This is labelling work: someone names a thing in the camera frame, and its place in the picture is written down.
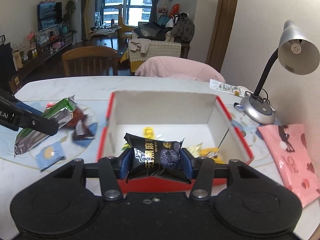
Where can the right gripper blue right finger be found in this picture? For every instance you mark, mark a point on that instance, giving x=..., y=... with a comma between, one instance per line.
x=201, y=171

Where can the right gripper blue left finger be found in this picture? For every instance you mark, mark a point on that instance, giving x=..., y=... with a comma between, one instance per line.
x=111, y=170

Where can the pale yellow snack pack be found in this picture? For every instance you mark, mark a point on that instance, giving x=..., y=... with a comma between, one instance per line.
x=195, y=150

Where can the black sesame snack pack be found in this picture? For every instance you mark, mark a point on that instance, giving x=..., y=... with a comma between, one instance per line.
x=155, y=158

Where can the dark brown chocolate pack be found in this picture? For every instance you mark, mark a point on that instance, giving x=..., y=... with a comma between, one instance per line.
x=84, y=131

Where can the red and white cardboard box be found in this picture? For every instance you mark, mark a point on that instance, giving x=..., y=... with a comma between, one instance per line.
x=191, y=118

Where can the green wafer snack pack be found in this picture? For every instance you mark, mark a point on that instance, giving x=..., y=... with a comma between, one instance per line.
x=28, y=138

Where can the light blue cookie pack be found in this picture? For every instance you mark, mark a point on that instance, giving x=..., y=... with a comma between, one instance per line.
x=49, y=155

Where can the dark red foil snack bag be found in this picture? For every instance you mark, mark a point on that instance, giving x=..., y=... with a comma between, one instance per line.
x=78, y=115

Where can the red chips snack bag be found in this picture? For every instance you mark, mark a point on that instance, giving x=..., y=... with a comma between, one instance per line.
x=50, y=104

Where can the yellow jelly cup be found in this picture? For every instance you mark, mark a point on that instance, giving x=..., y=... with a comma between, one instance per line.
x=148, y=132

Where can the dark tv cabinet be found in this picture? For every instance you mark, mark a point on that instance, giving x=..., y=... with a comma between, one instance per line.
x=11, y=79

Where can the pink plastic pouch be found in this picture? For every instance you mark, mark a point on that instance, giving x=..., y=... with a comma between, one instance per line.
x=287, y=145

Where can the wooden dining chair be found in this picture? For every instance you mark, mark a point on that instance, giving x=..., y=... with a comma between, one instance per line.
x=90, y=61

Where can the pink quilted chair cover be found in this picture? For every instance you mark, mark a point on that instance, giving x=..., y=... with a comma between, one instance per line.
x=178, y=68

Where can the flat screen television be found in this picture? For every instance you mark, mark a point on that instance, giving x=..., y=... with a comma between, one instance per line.
x=49, y=15

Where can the wooden coffee table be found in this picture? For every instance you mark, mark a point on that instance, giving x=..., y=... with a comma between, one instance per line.
x=100, y=33

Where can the beige sofa with clothes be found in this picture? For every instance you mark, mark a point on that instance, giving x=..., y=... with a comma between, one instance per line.
x=169, y=36

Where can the silver desk lamp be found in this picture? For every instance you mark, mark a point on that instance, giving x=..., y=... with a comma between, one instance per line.
x=290, y=85

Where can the wooden door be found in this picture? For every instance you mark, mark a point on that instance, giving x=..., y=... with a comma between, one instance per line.
x=222, y=28

